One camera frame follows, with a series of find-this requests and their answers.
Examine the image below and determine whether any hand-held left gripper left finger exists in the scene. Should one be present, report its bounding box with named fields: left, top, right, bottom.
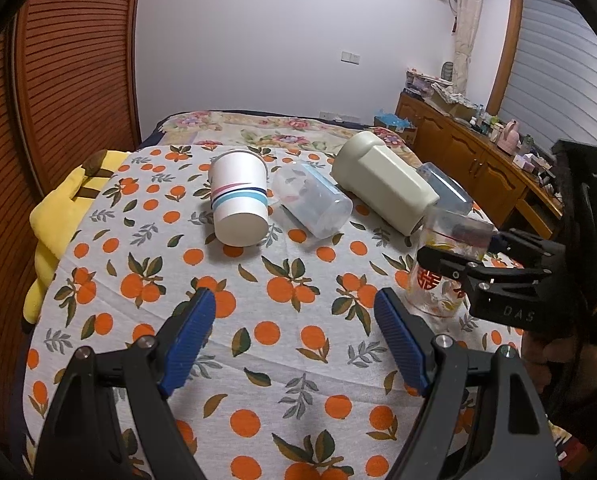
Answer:
left=36, top=288, right=216, bottom=480

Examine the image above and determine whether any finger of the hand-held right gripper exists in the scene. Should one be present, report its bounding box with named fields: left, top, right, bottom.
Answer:
left=489, top=228, right=562, bottom=272
left=417, top=247, right=559, bottom=332

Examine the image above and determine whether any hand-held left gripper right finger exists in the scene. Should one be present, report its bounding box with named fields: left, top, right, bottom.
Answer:
left=375, top=288, right=562, bottom=480

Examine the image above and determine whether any glass cup with red print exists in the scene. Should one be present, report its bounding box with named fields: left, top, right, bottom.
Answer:
left=406, top=205, right=498, bottom=317

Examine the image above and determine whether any bluish clear plastic cup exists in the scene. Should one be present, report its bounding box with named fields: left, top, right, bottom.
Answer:
left=419, top=161, right=474, bottom=217

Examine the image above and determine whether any white striped paper cup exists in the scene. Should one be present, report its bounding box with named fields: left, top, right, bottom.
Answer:
left=208, top=150, right=271, bottom=247

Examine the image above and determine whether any person's right hand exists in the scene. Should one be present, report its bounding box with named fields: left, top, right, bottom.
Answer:
left=521, top=331, right=577, bottom=397

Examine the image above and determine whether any orange fruit print tablecloth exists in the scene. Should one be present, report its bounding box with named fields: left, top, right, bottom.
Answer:
left=21, top=144, right=574, bottom=480

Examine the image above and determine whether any pink kettle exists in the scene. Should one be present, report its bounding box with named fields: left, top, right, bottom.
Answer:
left=497, top=119, right=522, bottom=154

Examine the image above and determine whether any wooden sideboard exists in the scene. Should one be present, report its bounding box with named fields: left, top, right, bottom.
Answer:
left=396, top=91, right=567, bottom=242

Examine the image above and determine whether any cream plastic jug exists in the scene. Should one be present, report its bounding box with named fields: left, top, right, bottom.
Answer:
left=331, top=131, right=440, bottom=237

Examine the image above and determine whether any grey window blind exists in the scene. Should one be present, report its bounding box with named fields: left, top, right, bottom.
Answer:
left=499, top=0, right=597, bottom=161

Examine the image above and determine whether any cardboard box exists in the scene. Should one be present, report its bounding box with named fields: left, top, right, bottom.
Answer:
left=373, top=114, right=419, bottom=144

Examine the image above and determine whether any pile of boxes and papers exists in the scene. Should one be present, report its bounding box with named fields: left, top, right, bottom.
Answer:
left=403, top=62, right=482, bottom=118

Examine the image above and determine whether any yellow plush toy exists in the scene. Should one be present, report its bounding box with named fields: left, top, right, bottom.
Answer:
left=22, top=149, right=134, bottom=322

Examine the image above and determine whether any beige curtain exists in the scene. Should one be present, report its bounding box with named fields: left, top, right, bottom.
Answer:
left=451, top=0, right=488, bottom=97

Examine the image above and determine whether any floral blanket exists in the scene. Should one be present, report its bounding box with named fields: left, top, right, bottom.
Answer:
left=142, top=110, right=424, bottom=167

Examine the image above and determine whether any brown slatted wardrobe door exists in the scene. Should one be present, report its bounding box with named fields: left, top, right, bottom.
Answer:
left=0, top=0, right=146, bottom=441

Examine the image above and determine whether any wooden window frame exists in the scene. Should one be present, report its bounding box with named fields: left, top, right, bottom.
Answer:
left=487, top=0, right=554, bottom=111

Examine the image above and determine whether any white wall outlet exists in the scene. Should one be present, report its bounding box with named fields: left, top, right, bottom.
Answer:
left=319, top=109, right=365, bottom=124

